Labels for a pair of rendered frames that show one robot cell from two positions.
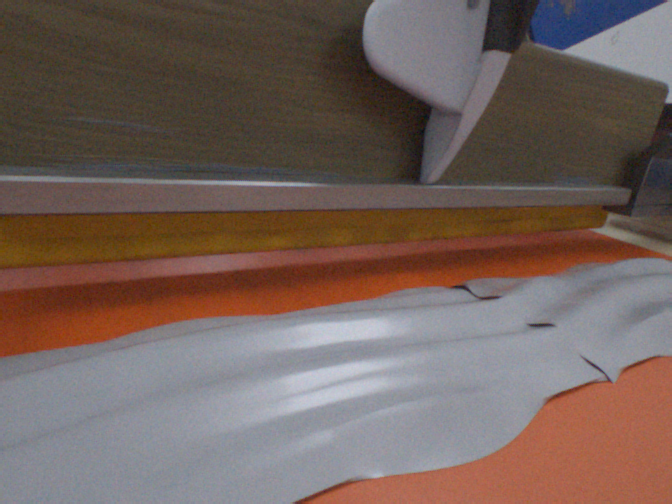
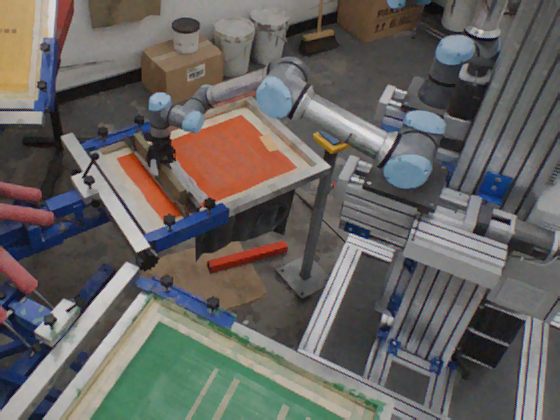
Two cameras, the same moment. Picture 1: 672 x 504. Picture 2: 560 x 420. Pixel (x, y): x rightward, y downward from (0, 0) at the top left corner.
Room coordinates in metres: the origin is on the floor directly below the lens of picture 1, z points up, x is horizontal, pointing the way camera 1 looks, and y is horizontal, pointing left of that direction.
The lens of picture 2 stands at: (-0.04, 1.63, 2.51)
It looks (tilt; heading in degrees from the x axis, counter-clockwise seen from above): 41 degrees down; 272
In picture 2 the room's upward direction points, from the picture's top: 2 degrees clockwise
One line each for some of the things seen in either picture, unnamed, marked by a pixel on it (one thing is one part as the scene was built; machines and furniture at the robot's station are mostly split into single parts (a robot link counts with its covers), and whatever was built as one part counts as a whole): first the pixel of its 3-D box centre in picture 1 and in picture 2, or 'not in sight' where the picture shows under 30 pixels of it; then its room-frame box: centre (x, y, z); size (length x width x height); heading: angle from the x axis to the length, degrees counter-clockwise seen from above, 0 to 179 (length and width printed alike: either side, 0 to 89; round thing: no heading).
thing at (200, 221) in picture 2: not in sight; (189, 226); (0.07, 0.22, 0.97); 0.30 x 0.05 x 0.07; 35
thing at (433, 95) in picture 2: not in sight; (442, 86); (-0.82, -0.25, 1.31); 0.15 x 0.15 x 0.10
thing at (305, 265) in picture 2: not in sight; (317, 213); (-0.50, -0.37, 0.48); 0.22 x 0.22 x 0.96; 35
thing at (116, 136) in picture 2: not in sight; (122, 139); (0.39, -0.24, 0.97); 0.30 x 0.05 x 0.07; 35
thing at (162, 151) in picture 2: not in sight; (161, 146); (0.20, 0.00, 1.15); 0.09 x 0.08 x 0.12; 125
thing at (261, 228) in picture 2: not in sight; (241, 216); (-0.11, -0.02, 0.79); 0.46 x 0.09 x 0.33; 35
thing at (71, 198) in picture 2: not in sight; (72, 201); (0.50, 0.18, 1.02); 0.17 x 0.06 x 0.05; 35
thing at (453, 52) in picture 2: not in sight; (453, 58); (-0.82, -0.25, 1.42); 0.13 x 0.12 x 0.14; 40
